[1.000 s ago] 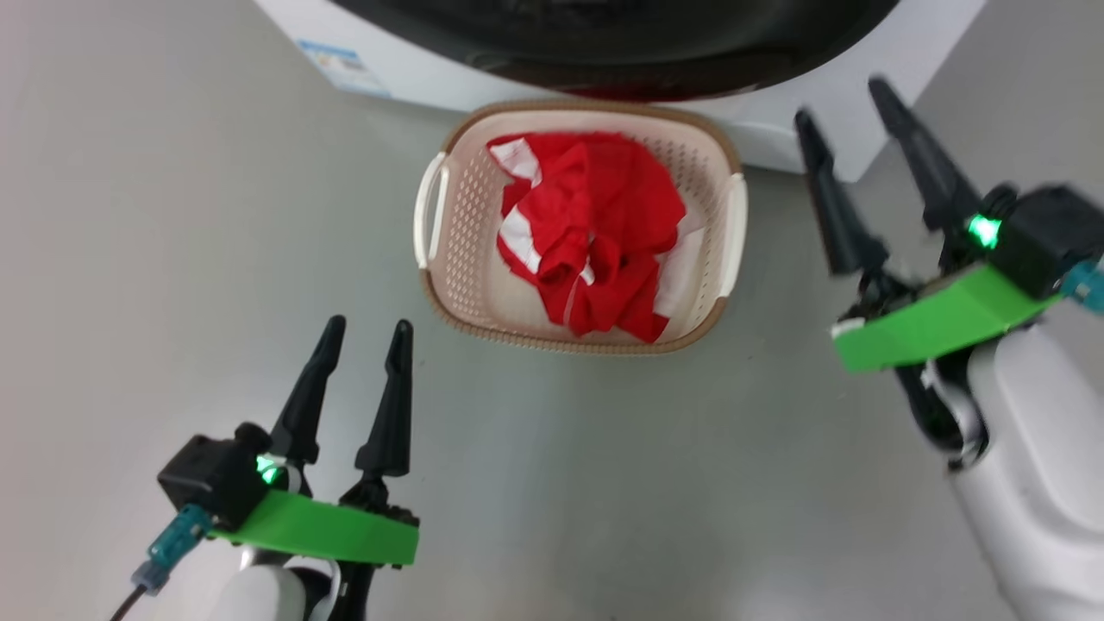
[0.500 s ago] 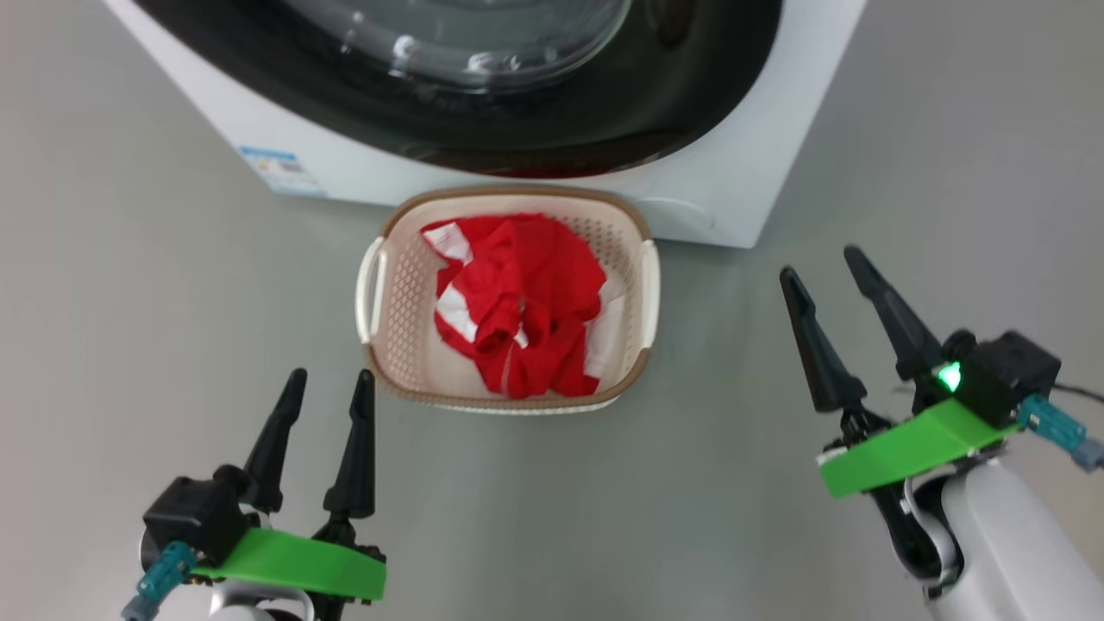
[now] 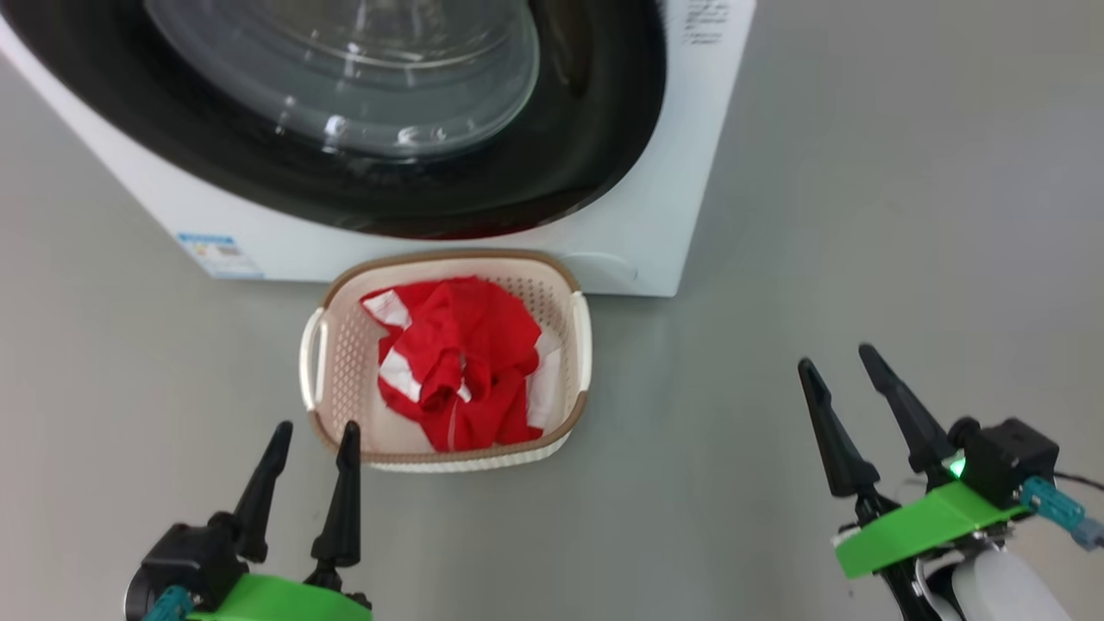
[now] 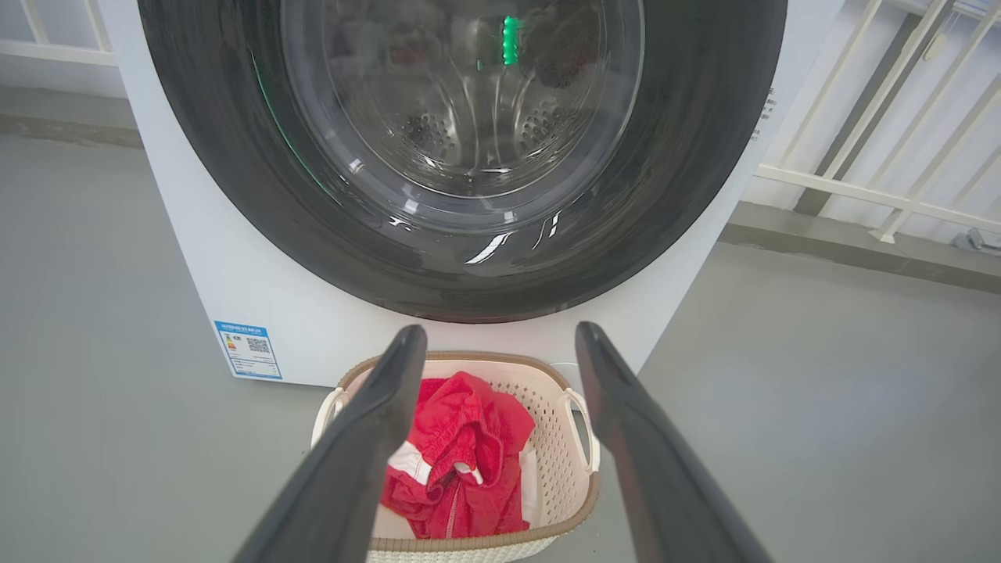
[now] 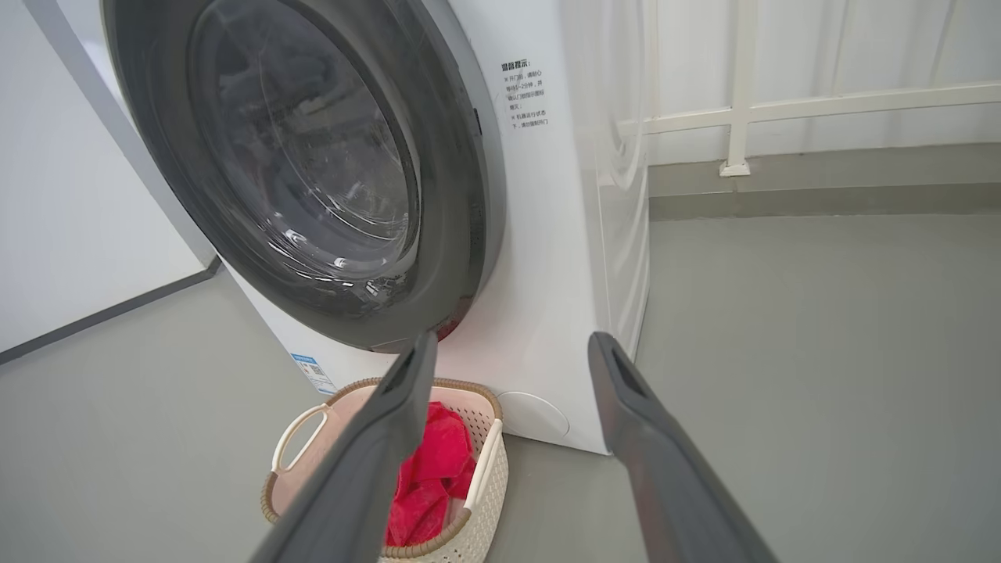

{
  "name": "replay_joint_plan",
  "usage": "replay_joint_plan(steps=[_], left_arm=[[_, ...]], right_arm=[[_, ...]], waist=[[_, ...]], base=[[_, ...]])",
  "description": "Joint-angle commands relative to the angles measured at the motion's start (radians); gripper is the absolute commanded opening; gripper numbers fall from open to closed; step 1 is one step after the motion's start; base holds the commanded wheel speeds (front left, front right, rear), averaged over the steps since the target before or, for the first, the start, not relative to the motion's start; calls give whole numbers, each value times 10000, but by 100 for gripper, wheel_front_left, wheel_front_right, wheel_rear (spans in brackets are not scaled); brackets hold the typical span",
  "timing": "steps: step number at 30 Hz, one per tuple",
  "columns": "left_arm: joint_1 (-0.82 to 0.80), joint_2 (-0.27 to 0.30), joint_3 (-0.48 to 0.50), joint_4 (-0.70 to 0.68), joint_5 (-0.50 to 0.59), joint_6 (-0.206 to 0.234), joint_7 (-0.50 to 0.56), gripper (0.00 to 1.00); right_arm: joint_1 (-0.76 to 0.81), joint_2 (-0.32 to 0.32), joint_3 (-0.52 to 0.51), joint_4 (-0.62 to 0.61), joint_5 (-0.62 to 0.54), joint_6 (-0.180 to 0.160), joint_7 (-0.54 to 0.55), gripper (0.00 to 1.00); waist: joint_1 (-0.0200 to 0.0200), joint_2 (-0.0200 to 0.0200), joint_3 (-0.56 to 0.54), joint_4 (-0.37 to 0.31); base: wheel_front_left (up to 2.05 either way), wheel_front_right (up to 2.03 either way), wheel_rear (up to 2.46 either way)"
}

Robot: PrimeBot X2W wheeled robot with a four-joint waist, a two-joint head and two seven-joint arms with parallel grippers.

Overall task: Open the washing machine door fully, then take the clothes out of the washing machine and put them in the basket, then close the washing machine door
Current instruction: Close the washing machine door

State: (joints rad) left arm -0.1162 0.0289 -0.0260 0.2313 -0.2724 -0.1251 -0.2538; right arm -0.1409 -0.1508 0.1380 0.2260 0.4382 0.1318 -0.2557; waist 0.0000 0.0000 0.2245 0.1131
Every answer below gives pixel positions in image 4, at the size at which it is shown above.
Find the round black glass washer door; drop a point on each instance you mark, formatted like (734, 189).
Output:
(665, 195)

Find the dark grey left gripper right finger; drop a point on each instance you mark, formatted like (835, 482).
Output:
(657, 477)

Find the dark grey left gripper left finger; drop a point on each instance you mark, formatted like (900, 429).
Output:
(352, 477)

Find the small printed text label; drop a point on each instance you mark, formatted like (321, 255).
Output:
(765, 109)

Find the blue energy label sticker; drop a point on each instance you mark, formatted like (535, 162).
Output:
(249, 350)

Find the white front-load washing machine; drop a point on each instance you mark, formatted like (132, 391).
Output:
(235, 274)

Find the red and white garment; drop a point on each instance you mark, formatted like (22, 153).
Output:
(469, 438)

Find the white metal railing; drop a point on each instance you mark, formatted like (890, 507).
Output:
(55, 53)
(860, 191)

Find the grey metal floor bracket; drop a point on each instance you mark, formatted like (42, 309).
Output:
(977, 241)

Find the cream perforated laundry basket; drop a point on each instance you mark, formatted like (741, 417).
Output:
(559, 461)

